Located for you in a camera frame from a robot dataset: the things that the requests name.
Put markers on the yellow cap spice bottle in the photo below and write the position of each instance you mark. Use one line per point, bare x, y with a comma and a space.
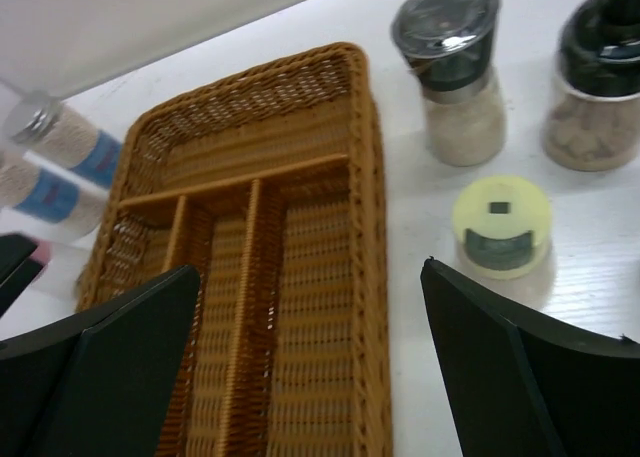
502, 225

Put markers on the black knob brown spice grinder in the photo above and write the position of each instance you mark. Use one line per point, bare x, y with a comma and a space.
593, 124

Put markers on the brown wicker divided basket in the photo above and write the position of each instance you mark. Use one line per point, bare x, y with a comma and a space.
270, 182

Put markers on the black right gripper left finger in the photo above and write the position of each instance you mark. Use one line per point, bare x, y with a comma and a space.
99, 382

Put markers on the silver cap blue label shaker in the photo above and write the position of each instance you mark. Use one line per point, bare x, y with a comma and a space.
56, 132

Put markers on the clear lid salt grinder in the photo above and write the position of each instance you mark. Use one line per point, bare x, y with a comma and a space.
448, 46

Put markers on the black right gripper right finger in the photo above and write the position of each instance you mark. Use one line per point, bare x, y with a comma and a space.
521, 383

